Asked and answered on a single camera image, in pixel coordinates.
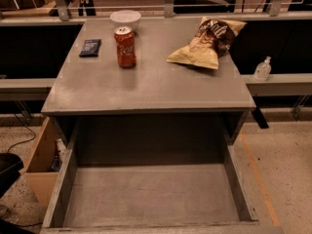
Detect red coke can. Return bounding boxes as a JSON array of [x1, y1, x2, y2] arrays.
[[114, 26, 137, 68]]

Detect open grey top drawer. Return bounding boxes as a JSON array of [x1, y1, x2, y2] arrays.
[[40, 114, 286, 234]]

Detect grey cabinet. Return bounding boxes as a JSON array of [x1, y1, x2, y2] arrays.
[[42, 17, 255, 138]]

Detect dark blue snack packet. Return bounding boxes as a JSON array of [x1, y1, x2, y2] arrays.
[[79, 39, 101, 58]]

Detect yellow brown chip bag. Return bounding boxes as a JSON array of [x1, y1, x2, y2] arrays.
[[167, 17, 246, 69]]

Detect white bowl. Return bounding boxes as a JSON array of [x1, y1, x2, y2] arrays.
[[110, 10, 141, 30]]

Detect items inside cardboard box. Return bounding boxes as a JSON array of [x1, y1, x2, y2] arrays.
[[49, 138, 66, 172]]

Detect clear sanitizer bottle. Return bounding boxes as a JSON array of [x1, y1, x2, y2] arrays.
[[253, 57, 271, 81]]

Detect cardboard box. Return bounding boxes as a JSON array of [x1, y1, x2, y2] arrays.
[[25, 117, 59, 207]]

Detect grey bench rail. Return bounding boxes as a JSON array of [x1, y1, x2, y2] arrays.
[[243, 73, 312, 97]]

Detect black cable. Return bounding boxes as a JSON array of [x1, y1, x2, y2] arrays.
[[6, 113, 37, 154]]

